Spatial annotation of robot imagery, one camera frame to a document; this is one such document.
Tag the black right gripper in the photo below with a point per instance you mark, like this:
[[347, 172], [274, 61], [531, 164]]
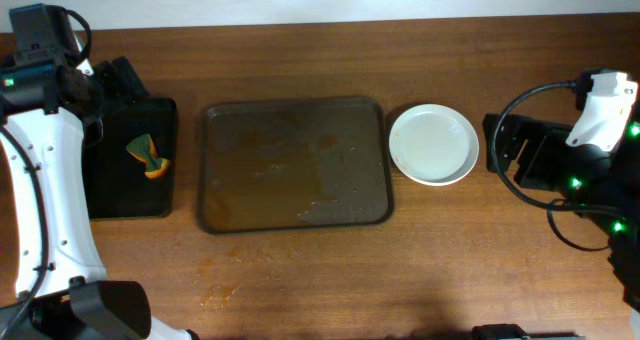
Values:
[[526, 153]]

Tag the pale blue plate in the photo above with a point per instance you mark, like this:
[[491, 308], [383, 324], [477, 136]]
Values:
[[428, 118]]

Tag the small black tray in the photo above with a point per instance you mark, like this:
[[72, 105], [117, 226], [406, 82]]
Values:
[[114, 181]]

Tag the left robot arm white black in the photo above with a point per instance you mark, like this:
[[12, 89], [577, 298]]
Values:
[[50, 95]]

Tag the white plate with sauce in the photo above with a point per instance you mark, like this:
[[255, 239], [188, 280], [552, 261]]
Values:
[[436, 159]]

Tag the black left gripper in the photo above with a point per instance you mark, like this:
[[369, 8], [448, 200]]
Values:
[[118, 80]]

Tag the orange green sponge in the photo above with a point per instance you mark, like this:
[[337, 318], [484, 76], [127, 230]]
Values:
[[143, 149]]

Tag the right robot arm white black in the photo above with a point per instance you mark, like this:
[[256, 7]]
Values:
[[606, 193]]

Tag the large brown serving tray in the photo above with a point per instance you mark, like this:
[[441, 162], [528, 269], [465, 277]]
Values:
[[284, 165]]

